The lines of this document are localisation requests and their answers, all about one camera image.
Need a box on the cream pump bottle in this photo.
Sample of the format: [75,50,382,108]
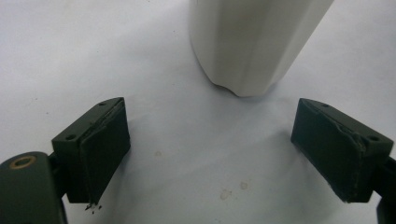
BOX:
[189,0,336,98]

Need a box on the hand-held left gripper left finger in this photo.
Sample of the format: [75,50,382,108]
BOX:
[50,96,132,206]

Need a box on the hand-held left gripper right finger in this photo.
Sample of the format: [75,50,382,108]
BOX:
[290,97,395,204]

